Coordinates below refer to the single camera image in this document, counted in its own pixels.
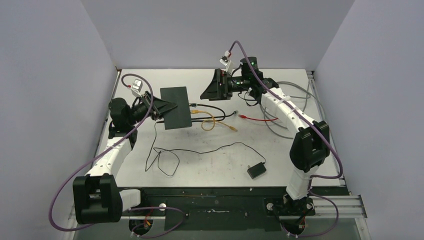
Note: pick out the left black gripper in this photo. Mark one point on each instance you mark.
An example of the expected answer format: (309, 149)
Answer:
(158, 106)

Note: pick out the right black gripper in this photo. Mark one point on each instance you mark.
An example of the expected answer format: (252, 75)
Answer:
(215, 92)

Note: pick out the black network switch box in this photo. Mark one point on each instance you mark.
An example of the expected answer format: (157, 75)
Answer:
(178, 117)

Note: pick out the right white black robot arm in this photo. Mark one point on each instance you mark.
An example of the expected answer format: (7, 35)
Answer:
(309, 147)

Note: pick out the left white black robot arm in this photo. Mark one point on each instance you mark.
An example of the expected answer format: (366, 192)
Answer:
(97, 198)

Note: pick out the black power adapter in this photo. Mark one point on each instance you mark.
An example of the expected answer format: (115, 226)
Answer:
(256, 170)

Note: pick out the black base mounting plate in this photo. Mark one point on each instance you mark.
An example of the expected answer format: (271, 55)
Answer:
(216, 223)

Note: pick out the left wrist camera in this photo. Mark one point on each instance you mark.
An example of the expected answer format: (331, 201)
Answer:
(136, 87)

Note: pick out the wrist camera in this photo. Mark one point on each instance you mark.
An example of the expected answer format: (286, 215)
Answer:
(224, 60)
(136, 87)

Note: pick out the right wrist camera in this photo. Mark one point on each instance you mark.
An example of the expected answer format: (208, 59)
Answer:
(224, 60)

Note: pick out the aluminium front rail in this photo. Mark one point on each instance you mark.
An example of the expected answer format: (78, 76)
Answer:
(338, 207)

